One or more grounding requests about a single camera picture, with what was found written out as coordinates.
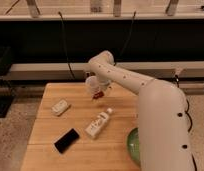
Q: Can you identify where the right black cable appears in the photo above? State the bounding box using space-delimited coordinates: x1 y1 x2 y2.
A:
113 10 137 66

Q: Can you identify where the clear plastic cup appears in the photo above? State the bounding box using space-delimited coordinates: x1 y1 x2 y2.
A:
85 76 100 95

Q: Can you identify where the white lotion bottle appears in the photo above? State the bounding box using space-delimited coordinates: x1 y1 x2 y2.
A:
85 108 113 139

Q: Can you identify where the left black cable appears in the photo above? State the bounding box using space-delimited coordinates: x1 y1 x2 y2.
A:
57 11 77 81

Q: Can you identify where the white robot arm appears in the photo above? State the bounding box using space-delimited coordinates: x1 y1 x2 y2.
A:
88 51 196 171

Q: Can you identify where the black rectangular block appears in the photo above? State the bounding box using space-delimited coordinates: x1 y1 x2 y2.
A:
54 129 79 153

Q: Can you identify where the green ceramic bowl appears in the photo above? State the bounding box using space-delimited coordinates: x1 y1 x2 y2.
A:
127 128 140 165

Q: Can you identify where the dark cabinet at left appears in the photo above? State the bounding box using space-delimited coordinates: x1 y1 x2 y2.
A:
0 46 14 118

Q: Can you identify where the wall power outlet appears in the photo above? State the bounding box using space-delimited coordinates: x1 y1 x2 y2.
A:
84 71 90 79

